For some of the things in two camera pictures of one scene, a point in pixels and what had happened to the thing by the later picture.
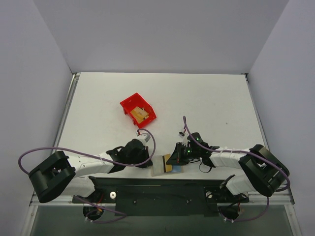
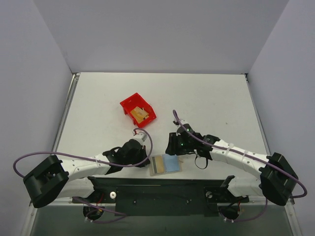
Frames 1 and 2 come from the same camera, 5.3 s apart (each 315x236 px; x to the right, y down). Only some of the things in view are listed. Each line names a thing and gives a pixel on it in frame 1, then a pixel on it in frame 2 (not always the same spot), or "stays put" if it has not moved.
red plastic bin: (136, 100) stays put
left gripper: (146, 155) stays put
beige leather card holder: (157, 166) stays put
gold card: (168, 167) → (158, 164)
